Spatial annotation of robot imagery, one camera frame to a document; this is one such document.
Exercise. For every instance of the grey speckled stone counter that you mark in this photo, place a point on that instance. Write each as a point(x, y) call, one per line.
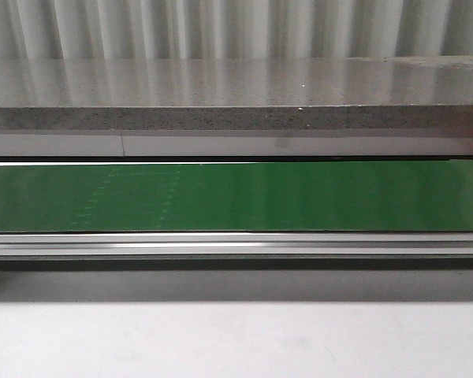
point(310, 108)

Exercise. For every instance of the green conveyor belt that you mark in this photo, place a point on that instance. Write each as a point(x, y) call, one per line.
point(378, 196)

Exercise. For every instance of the white pleated curtain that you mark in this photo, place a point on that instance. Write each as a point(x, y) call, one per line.
point(234, 29)

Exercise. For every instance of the aluminium conveyor side rail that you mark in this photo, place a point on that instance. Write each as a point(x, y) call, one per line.
point(235, 245)

